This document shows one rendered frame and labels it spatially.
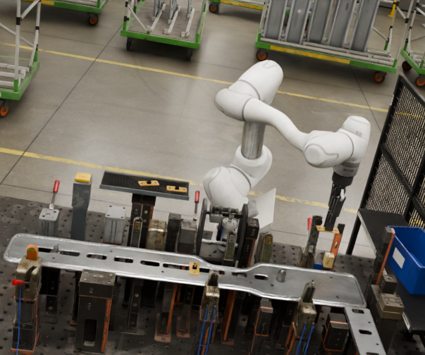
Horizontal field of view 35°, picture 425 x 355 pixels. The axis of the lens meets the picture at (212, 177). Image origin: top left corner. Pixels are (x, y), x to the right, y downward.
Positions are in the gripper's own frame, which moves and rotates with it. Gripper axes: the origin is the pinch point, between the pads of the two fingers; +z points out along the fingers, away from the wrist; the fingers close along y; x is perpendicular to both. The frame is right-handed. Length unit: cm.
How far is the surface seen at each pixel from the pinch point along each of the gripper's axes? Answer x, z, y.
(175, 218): -56, 19, -19
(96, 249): -85, 29, -5
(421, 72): 278, 109, -652
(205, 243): -42, 32, -25
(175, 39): -59, 105, -608
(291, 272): -7.6, 28.7, -5.8
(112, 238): -80, 28, -12
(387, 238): 29.5, 11.8, -13.4
